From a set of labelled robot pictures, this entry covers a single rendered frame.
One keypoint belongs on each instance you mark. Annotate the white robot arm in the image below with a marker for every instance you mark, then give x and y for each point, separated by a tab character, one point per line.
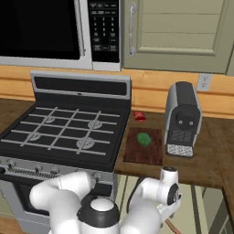
61	198

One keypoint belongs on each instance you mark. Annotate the green broccoli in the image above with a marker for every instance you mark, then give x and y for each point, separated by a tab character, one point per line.
144	139

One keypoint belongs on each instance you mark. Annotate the dark brown cutting board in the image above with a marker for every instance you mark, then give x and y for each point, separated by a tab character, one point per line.
143	152

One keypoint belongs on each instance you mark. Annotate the red peeler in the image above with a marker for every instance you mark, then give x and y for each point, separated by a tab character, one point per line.
139	116

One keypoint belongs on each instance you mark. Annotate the silver black gas stove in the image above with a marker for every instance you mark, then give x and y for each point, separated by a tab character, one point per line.
67	134

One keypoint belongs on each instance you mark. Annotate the silver stove knob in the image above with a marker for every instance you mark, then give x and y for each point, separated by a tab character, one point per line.
11	164
97	176
55	170
38	168

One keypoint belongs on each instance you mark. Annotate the sage green base cupboard door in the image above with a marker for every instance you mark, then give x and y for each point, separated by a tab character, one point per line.
210	210
123	195

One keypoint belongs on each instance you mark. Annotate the silver black microwave oven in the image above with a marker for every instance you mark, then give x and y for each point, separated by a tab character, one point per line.
39	30

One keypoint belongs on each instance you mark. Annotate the narrow sage green cupboard door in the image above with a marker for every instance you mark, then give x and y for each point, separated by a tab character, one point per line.
231	65

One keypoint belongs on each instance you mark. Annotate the white wall socket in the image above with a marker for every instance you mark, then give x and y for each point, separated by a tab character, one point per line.
204	82

